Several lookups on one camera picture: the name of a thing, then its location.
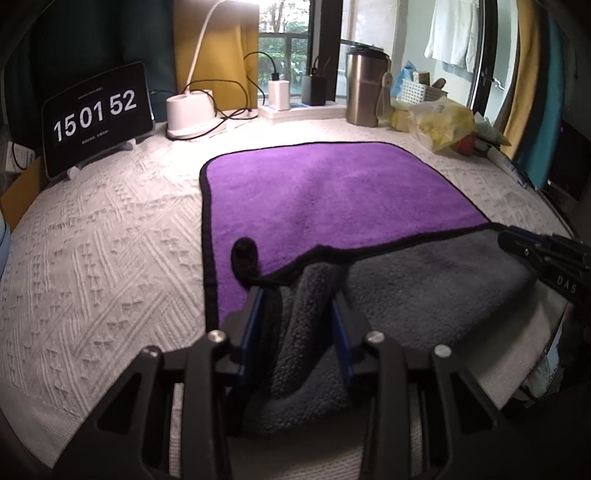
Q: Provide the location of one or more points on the white charger adapter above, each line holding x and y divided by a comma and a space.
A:
279, 95

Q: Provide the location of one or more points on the white hanging shirt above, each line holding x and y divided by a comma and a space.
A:
454, 33

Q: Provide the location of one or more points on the yellow curtain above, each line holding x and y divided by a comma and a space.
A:
213, 45

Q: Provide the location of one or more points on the purple and grey microfiber towel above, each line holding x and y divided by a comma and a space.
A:
368, 220

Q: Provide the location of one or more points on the white textured table cloth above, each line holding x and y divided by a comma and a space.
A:
109, 262

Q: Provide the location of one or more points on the white tablet stand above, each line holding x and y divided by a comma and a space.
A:
73, 171

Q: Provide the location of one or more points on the white perforated plastic basket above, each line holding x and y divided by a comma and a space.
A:
415, 93

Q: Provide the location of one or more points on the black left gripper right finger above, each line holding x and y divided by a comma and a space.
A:
458, 419

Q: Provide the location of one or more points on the stainless steel tumbler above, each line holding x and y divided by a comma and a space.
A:
368, 83

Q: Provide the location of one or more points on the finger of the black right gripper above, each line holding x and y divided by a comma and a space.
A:
531, 246

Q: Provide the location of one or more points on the red round object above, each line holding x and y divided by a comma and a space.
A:
466, 145

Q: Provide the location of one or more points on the crumpled white paper bag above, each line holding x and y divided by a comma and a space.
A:
486, 131

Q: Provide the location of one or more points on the white tube with blue print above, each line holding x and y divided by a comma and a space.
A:
499, 159

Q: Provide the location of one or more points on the teal curtain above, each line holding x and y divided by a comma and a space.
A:
538, 145

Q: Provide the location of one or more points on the black tablet showing clock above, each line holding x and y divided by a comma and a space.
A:
95, 116

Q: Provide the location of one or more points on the white desk lamp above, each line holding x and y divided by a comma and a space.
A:
190, 113

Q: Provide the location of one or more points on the black charger adapter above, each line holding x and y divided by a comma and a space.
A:
313, 90

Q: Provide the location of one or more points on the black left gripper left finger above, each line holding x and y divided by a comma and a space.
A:
127, 434

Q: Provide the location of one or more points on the white power strip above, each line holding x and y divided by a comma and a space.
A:
301, 112

